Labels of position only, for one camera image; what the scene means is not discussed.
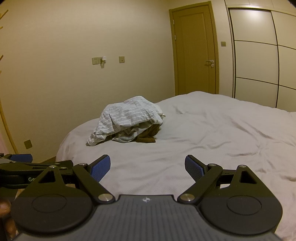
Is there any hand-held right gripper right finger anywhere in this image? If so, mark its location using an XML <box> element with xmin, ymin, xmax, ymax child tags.
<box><xmin>177</xmin><ymin>155</ymin><xmax>270</xmax><ymax>204</ymax></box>

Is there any person's left hand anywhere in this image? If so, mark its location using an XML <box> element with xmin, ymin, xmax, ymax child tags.
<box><xmin>0</xmin><ymin>198</ymin><xmax>15</xmax><ymax>241</ymax></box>

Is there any cream panelled wardrobe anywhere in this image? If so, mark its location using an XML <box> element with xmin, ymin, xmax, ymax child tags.
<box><xmin>223</xmin><ymin>0</ymin><xmax>296</xmax><ymax>113</ymax></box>

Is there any bed with white cover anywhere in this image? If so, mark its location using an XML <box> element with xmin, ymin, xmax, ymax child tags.
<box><xmin>55</xmin><ymin>91</ymin><xmax>296</xmax><ymax>241</ymax></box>

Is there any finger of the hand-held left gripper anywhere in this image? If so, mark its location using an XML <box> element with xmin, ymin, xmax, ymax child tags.
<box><xmin>0</xmin><ymin>160</ymin><xmax>74</xmax><ymax>171</ymax></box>
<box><xmin>0</xmin><ymin>153</ymin><xmax>33</xmax><ymax>164</ymax></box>

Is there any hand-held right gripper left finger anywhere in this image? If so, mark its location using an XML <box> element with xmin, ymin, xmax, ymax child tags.
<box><xmin>24</xmin><ymin>155</ymin><xmax>116</xmax><ymax>204</ymax></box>

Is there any striped garment with brown trim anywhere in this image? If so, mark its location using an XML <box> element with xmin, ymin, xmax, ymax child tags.
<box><xmin>135</xmin><ymin>125</ymin><xmax>160</xmax><ymax>143</ymax></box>

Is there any grey white-striped t-shirt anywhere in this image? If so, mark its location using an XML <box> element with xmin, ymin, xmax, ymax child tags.
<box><xmin>87</xmin><ymin>95</ymin><xmax>166</xmax><ymax>147</ymax></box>

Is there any olive wooden door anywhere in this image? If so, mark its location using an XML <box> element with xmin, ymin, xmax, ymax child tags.
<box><xmin>169</xmin><ymin>1</ymin><xmax>220</xmax><ymax>96</ymax></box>

